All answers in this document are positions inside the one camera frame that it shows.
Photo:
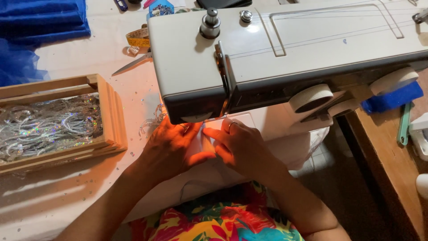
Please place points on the person's left hand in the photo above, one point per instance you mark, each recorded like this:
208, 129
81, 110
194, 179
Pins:
167, 150

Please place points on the person's right hand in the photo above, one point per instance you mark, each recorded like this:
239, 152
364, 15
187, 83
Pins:
244, 150

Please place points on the white fabric piece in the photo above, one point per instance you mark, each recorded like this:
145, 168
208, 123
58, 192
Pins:
207, 180

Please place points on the loose silver sequin strand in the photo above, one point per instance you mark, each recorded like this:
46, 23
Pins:
152, 120

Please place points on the wooden slat crate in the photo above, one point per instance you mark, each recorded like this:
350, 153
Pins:
112, 113

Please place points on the colourful floral garment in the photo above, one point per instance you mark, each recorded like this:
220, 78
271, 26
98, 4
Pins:
214, 221

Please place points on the silver scissors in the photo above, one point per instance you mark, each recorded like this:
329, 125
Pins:
132, 63

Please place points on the yellow measuring tape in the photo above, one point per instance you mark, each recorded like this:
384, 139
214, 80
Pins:
137, 37

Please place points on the heap of silver sequin trim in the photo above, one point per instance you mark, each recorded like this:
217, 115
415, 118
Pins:
50, 127

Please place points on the white sewing machine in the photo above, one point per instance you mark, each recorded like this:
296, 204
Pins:
301, 40

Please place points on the blue pin box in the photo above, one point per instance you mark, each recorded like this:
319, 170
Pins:
161, 8

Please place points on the wooden side table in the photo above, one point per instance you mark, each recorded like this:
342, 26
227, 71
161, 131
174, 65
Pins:
388, 174

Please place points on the pink tool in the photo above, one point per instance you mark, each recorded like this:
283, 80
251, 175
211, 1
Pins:
148, 3

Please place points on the black flat case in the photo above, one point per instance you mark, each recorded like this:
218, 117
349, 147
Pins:
224, 3

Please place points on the green plastic tool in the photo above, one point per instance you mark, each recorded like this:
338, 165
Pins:
404, 125

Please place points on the white plastic device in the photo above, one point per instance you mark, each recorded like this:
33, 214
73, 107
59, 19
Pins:
420, 137

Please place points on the white rounded object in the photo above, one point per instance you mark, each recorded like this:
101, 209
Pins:
422, 185

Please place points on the blue tulle fabric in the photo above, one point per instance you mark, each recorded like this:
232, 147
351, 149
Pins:
36, 20

